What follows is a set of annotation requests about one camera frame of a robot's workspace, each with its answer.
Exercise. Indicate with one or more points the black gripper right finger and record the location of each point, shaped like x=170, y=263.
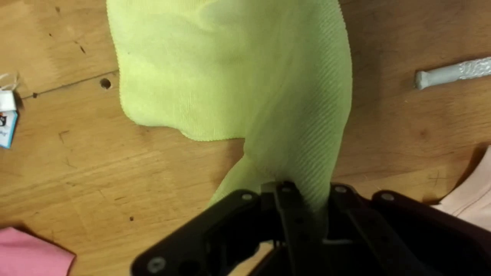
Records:
x=388, y=240

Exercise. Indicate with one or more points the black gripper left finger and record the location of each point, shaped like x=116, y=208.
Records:
x=230, y=236

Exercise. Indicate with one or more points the yellow cloth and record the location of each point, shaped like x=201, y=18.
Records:
x=235, y=78

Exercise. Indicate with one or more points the pink cloth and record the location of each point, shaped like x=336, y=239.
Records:
x=30, y=255

